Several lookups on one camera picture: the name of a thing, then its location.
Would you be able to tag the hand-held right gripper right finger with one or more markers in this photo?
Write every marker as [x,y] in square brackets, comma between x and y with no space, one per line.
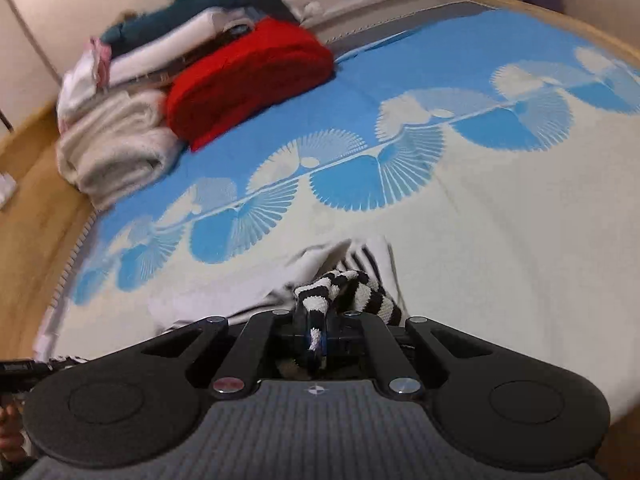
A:
[340,332]

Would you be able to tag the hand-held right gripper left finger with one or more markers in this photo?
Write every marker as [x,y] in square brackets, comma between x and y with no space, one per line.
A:
[299,332]

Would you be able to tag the striped shirt with white vest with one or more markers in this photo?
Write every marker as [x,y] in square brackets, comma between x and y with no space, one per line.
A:
[240,285]

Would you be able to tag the person's left hand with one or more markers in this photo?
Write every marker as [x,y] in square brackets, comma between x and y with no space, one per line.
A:
[10,435]

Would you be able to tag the blue and white patterned blanket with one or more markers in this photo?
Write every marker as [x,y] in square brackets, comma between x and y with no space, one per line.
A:
[500,235]

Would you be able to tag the folded white quilt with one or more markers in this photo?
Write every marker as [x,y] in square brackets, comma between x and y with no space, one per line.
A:
[115,155]

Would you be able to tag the folded red blanket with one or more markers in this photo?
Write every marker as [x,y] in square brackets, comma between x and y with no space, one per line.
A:
[250,80]

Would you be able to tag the folded cream cloth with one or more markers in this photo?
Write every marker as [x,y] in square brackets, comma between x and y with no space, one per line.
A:
[165,45]

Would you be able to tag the pink cloth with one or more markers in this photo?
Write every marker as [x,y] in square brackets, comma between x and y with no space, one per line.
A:
[102,62]

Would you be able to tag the white cushion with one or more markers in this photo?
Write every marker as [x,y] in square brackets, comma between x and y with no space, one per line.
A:
[320,0]

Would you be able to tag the teal cloth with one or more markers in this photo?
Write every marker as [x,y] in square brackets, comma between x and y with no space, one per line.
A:
[200,10]

